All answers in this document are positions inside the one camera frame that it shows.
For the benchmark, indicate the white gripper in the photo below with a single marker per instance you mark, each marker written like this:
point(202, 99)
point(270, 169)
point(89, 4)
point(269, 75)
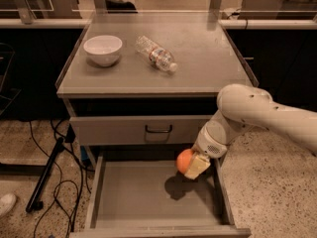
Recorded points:
point(211, 142)

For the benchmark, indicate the orange fruit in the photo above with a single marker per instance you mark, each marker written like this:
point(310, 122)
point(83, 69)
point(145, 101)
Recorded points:
point(183, 160)

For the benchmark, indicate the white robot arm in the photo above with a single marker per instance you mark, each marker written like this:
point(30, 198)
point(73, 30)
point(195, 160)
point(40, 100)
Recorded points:
point(241, 108)

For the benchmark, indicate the open middle drawer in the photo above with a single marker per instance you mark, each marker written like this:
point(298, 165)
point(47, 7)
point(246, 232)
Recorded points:
point(150, 199)

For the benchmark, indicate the grey metal drawer cabinet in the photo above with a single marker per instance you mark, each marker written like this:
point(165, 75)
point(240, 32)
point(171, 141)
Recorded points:
point(132, 86)

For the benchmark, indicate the closed top drawer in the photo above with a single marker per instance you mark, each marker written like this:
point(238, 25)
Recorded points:
point(130, 130)

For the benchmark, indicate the clear plastic water bottle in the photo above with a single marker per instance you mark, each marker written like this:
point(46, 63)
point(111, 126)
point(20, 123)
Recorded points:
point(158, 56)

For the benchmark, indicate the white ceramic bowl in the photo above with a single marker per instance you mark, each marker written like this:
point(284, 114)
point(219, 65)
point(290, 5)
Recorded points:
point(103, 50)

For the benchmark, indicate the black metal stand leg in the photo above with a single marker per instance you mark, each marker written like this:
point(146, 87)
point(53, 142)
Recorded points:
point(34, 202)

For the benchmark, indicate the white shoe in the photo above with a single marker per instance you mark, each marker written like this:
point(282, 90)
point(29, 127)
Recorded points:
point(7, 203)

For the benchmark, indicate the black drawer handle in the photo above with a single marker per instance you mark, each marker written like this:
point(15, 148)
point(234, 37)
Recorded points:
point(158, 131)

